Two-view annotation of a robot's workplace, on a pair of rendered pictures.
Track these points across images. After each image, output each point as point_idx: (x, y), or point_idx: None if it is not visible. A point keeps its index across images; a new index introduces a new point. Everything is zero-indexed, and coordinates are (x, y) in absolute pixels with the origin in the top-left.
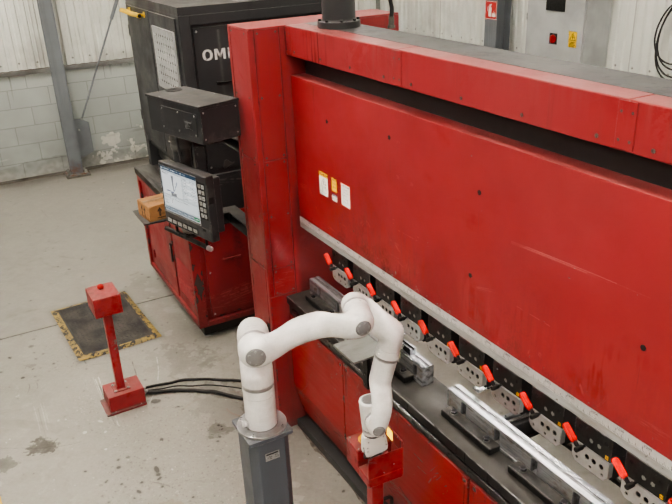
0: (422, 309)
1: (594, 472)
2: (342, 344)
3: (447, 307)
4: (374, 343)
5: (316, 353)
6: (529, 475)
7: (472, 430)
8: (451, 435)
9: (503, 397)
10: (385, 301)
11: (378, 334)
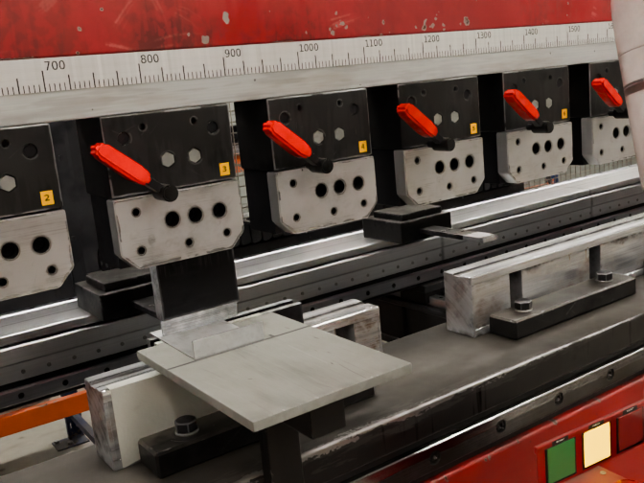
0: (370, 84)
1: None
2: (257, 402)
3: (459, 11)
4: (256, 348)
5: None
6: None
7: (579, 291)
8: (594, 325)
9: (618, 137)
10: (181, 184)
11: None
